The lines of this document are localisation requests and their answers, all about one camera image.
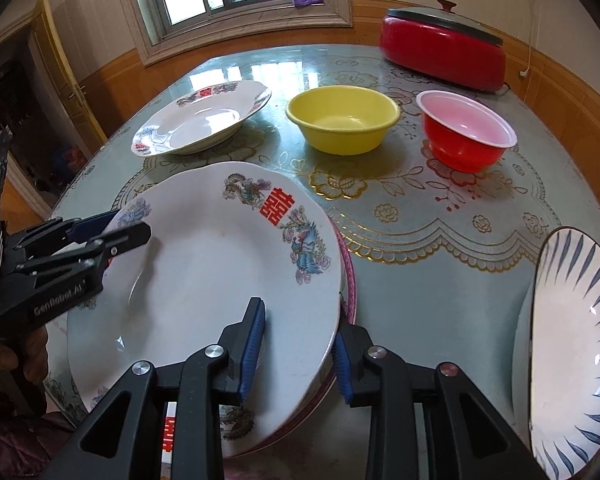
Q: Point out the yellow plastic bowl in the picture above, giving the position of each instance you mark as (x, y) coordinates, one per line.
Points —
(345, 125)

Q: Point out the large white phoenix print plate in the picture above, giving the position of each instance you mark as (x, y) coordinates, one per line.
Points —
(205, 285)

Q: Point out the grey pot lid red knob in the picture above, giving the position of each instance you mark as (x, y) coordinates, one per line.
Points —
(445, 20)

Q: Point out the scalloped white printed plate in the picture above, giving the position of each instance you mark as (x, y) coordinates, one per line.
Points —
(200, 120)

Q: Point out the wooden door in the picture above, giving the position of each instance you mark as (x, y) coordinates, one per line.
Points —
(60, 60)

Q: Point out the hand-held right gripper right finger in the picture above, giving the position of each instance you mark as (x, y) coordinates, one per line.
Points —
(342, 365)

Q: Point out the person's left hand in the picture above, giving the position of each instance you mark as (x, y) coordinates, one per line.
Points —
(30, 355)

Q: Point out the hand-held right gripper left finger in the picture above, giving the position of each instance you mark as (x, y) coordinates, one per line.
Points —
(252, 350)

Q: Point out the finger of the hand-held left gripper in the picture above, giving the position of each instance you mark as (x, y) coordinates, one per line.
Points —
(92, 225)
(125, 239)

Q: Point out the teal gold floral tablecloth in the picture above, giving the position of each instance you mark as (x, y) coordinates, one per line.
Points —
(430, 260)

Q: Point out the red electric pot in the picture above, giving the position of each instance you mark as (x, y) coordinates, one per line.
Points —
(430, 50)

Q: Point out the pink rimmed printed plate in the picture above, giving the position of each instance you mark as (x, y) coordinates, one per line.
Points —
(350, 280)

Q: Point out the red plastic bowl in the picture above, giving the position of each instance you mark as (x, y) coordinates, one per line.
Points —
(455, 150)

